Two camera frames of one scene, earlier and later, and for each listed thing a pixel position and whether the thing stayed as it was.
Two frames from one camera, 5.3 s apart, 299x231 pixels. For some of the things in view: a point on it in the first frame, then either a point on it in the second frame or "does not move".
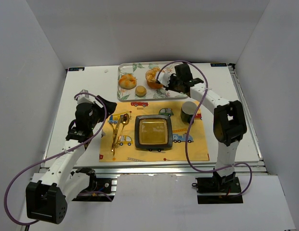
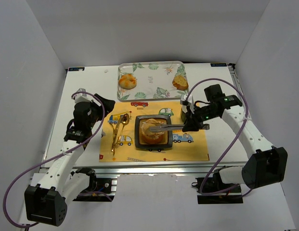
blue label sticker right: [218, 65] does not move
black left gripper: [101, 109] does not move
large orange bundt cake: [151, 76] to [150, 137]
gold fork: [122, 119] does not move
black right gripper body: [173, 83] to [192, 120]
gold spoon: [124, 120] does not move
